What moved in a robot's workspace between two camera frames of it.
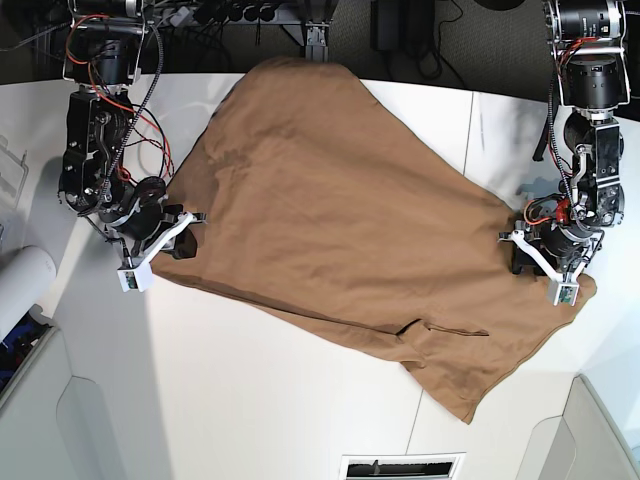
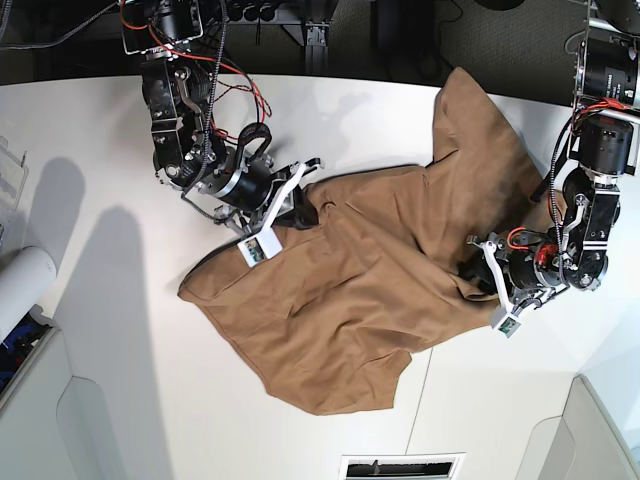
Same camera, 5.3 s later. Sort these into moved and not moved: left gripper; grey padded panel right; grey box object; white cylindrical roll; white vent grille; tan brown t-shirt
Moved: tan brown t-shirt; left gripper
Not moved: white vent grille; grey padded panel right; white cylindrical roll; grey box object
